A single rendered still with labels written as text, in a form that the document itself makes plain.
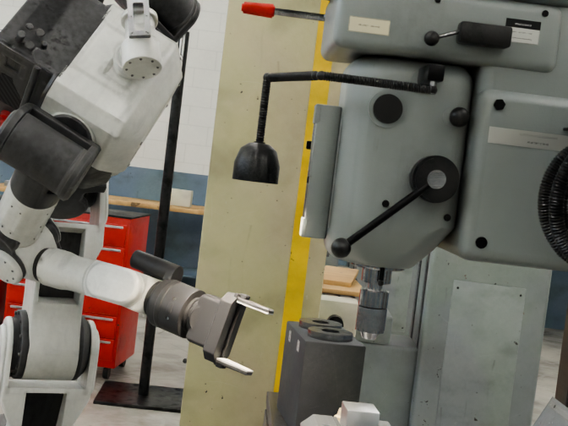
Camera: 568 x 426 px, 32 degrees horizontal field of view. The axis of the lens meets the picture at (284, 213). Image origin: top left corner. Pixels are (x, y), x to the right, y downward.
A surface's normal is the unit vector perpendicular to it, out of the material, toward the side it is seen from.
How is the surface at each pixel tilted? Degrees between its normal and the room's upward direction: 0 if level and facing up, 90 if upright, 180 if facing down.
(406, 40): 90
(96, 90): 57
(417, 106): 90
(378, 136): 90
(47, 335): 80
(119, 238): 90
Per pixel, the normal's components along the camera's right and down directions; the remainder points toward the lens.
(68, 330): 0.41, -0.07
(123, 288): -0.39, -0.24
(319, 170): 0.04, 0.06
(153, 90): 0.88, 0.05
